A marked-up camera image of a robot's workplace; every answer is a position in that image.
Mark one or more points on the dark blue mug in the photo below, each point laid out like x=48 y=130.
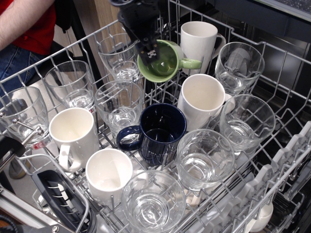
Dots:
x=156 y=137

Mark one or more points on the clear glass back right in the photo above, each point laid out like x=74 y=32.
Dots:
x=238 y=66

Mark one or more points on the tall white mug back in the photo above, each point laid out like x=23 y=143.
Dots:
x=200 y=41

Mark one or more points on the tall clear glass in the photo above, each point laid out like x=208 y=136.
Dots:
x=119 y=56
x=119 y=104
x=71 y=83

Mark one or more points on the clear glass front centre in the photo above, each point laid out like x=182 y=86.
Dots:
x=153 y=202

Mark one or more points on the green ceramic mug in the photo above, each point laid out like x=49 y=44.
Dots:
x=170 y=62

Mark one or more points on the grey wire dishwasher rack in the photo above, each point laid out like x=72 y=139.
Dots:
x=284 y=85

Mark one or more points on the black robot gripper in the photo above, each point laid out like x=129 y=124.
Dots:
x=138 y=17

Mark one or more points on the white mug left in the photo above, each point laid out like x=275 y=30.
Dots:
x=75 y=133

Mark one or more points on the white mug centre right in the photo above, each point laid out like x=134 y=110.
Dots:
x=201 y=98

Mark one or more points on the white bowl below rack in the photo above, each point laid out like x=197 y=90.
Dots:
x=263 y=217

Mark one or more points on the clear glass far left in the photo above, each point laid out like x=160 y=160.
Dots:
x=22 y=111

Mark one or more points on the tall clear glass centre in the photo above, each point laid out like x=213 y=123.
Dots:
x=119 y=104

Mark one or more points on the clear glass front right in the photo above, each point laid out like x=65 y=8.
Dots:
x=203 y=159

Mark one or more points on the grey plastic tine rail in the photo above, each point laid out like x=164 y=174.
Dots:
x=273 y=185

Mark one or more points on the tall clear glass left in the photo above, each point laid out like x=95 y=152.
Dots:
x=71 y=83

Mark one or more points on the tall clear glass back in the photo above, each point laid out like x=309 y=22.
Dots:
x=119 y=56

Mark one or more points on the black rack handle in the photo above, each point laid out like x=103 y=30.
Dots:
x=62 y=200

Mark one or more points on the person in red shirt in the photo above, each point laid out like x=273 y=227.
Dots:
x=26 y=36

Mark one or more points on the white mug front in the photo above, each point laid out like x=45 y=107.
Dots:
x=107 y=173

